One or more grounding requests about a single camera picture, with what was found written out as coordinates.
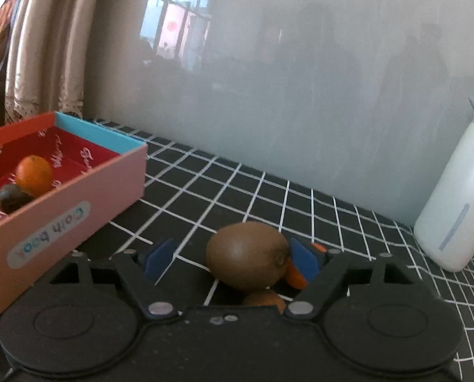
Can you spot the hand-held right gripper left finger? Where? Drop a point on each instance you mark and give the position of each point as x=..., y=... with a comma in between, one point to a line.
x=159, y=260

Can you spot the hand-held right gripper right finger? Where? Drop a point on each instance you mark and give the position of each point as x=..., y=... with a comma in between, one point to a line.
x=304, y=262

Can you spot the small tangerine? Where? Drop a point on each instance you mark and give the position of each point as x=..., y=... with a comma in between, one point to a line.
x=294, y=279

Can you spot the orange-brown fruit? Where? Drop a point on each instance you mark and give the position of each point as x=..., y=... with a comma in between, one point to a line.
x=265, y=300

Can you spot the large brown kiwi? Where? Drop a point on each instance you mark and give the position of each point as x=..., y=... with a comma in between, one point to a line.
x=245, y=254

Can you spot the red cardboard box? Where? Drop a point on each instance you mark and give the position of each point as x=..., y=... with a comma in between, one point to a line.
x=81, y=191

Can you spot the large tangerine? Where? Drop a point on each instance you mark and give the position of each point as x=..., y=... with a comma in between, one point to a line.
x=34, y=173

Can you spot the dark passion fruit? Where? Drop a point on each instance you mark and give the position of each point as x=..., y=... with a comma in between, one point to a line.
x=12, y=199

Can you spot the white thermos jug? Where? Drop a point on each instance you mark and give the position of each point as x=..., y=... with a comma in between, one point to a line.
x=452, y=207

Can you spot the beige lace curtain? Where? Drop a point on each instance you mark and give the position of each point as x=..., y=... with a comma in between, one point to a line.
x=50, y=47

